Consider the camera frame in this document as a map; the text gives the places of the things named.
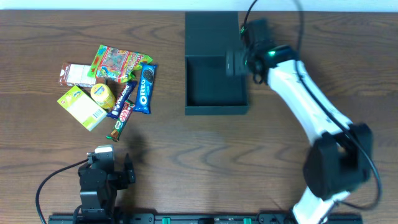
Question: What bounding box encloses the black mounting rail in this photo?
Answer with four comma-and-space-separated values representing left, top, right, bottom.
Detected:
48, 213, 363, 224

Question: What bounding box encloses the brown white snack box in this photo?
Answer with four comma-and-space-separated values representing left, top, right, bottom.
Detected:
58, 63, 106, 88

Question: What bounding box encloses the yellow round candy tub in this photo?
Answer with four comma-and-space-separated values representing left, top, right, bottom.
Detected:
90, 83, 116, 109

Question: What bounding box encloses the colourful gummy candy bag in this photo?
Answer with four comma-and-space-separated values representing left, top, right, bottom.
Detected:
88, 45, 153, 83

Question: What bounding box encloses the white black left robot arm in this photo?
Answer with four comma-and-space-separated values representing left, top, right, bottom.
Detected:
72, 152, 136, 223

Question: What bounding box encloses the blue Oreo cookie pack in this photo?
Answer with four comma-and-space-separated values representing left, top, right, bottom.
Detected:
133, 63, 157, 114

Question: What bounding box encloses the green yellow snack box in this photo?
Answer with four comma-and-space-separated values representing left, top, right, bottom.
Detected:
57, 85, 107, 131

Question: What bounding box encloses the black box with lid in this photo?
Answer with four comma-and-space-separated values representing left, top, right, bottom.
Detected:
185, 11, 249, 115

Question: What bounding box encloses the red KitKat bar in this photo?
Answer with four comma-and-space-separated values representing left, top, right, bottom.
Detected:
106, 100, 135, 142

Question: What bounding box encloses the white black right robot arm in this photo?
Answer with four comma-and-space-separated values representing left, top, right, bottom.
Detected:
226, 19, 377, 223

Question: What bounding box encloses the purple Dairy Milk bar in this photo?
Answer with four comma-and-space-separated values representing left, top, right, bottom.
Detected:
106, 81, 137, 119

